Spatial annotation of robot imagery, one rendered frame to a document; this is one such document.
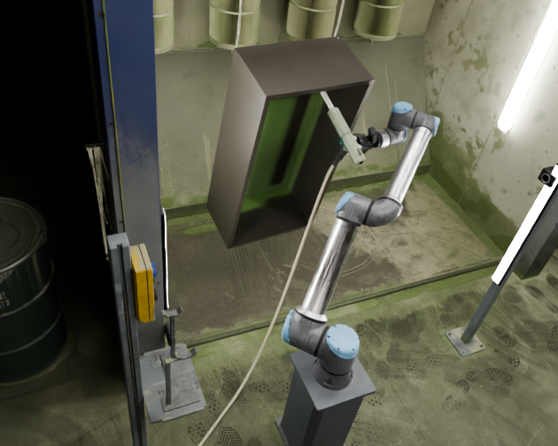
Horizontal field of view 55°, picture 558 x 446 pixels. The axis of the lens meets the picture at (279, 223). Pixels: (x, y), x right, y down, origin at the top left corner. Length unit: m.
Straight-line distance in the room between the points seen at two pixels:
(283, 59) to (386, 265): 1.93
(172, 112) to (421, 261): 2.12
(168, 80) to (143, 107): 2.05
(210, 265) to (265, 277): 0.39
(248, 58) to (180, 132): 1.51
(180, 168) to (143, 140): 1.99
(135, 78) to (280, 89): 0.79
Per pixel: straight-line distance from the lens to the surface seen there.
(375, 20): 4.18
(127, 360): 2.09
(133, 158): 2.08
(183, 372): 2.36
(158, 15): 3.51
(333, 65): 2.73
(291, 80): 2.55
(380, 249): 4.14
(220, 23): 3.69
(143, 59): 1.89
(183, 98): 4.03
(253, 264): 3.81
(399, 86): 4.81
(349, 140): 2.54
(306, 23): 3.88
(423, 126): 2.65
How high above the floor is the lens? 2.79
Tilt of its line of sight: 42 degrees down
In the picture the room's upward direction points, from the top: 9 degrees clockwise
